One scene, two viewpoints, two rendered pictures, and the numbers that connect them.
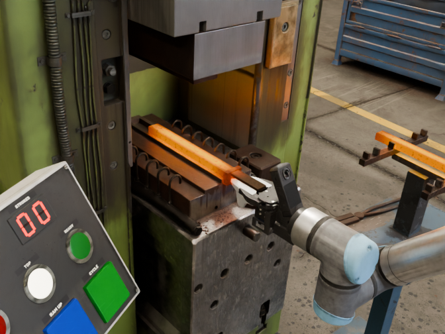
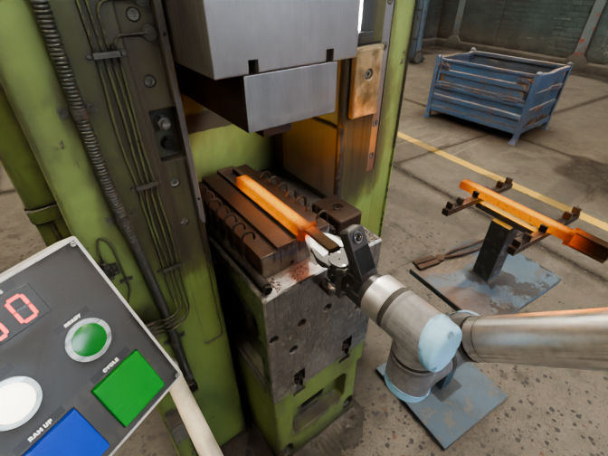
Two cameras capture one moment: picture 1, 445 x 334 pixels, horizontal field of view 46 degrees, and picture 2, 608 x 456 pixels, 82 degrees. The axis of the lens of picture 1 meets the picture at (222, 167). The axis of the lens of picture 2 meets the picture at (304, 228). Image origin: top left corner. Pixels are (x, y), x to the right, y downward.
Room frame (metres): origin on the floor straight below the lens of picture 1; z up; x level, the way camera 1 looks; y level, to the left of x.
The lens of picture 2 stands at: (0.42, -0.11, 1.50)
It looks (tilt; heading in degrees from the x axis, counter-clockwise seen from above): 36 degrees down; 8
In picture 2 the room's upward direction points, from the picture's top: straight up
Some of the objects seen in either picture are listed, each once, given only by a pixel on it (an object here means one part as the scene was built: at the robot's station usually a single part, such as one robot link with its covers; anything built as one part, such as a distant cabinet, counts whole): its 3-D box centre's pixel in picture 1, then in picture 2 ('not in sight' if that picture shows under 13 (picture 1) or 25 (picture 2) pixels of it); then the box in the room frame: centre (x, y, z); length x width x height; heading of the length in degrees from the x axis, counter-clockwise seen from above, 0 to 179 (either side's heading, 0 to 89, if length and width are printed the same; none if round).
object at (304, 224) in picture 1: (311, 228); (384, 298); (0.91, -0.20, 0.99); 0.10 x 0.05 x 0.09; 135
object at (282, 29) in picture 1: (281, 34); (365, 81); (1.38, -0.13, 1.27); 0.09 x 0.02 x 0.17; 135
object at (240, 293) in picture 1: (180, 230); (272, 270); (1.26, 0.11, 0.69); 0.56 x 0.38 x 0.45; 45
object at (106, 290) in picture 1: (106, 291); (129, 386); (0.67, 0.19, 1.01); 0.07 x 0.05 x 0.07; 160
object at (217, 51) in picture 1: (168, 26); (239, 74); (1.22, 0.15, 1.32); 0.42 x 0.20 x 0.10; 45
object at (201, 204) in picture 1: (168, 160); (252, 211); (1.22, 0.15, 0.96); 0.42 x 0.20 x 0.09; 45
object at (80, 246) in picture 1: (79, 245); (89, 339); (0.68, 0.23, 1.09); 0.05 x 0.03 x 0.04; 135
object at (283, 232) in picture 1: (281, 214); (353, 277); (0.97, -0.14, 0.98); 0.12 x 0.08 x 0.09; 45
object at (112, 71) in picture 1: (110, 79); (166, 134); (1.04, 0.25, 1.24); 0.03 x 0.03 x 0.07; 45
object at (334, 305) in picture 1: (340, 291); (414, 365); (0.85, -0.27, 0.87); 0.12 x 0.09 x 0.12; 129
